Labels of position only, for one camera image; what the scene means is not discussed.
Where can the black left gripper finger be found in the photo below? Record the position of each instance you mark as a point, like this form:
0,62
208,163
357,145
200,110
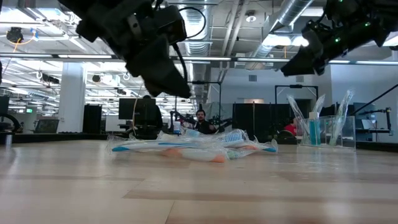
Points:
164,62
140,73

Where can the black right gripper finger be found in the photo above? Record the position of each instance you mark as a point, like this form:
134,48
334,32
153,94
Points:
303,63
314,35

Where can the yellow orange toothbrush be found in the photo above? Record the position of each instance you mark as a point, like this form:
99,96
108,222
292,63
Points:
318,104

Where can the white clear toothbrush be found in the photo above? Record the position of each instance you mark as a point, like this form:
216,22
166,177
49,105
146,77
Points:
297,113

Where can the blue white toothbrush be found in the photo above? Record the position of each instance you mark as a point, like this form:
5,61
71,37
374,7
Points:
269,149
149,145

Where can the orange white toothbrush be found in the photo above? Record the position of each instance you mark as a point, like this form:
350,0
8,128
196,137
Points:
199,155

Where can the red white toothbrush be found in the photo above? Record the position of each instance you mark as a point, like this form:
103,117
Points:
248,147

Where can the background black robot arm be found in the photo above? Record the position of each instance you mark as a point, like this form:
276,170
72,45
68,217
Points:
224,122

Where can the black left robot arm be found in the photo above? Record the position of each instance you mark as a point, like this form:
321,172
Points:
77,9

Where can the black computer monitor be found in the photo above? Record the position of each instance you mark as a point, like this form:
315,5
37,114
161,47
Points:
133,109

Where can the person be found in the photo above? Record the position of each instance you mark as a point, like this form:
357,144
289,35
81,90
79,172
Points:
291,128
158,116
202,123

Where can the overhead light strip bar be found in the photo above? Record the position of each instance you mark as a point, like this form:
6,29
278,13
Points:
217,58

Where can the white blue canister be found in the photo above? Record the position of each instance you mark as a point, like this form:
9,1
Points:
177,127

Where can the round ceiling sensor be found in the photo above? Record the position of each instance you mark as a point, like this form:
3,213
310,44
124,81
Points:
250,18

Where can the black cabinet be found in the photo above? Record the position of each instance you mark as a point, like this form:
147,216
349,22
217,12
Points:
92,119

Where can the black room divider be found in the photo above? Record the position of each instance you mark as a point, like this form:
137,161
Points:
261,119

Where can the white building column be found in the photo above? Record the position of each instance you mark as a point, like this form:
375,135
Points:
71,99

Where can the grey monitor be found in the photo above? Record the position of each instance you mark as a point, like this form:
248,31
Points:
365,109

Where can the clear acrylic organizer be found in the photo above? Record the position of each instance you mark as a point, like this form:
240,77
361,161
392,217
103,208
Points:
348,133

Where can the dark laptop screen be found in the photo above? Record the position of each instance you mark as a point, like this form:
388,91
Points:
46,126

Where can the green exit sign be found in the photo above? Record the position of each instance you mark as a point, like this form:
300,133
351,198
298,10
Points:
29,110

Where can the black frame stand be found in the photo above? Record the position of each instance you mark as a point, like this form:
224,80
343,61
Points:
205,82
295,86

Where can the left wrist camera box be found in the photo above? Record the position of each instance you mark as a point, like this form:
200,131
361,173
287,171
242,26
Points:
169,23

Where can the wall vent grille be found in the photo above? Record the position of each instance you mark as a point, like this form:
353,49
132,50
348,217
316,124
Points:
252,78

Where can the grey metal post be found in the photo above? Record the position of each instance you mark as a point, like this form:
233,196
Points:
8,140

